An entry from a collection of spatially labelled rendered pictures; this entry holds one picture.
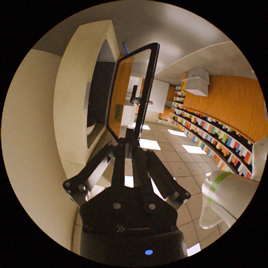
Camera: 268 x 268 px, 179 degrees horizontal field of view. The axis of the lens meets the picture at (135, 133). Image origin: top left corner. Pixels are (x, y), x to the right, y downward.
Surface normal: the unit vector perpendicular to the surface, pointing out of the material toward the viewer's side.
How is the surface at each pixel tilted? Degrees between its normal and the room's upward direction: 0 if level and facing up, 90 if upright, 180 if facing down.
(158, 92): 90
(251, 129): 90
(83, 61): 90
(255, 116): 90
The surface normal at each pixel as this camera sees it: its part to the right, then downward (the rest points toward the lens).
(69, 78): 0.06, 0.39
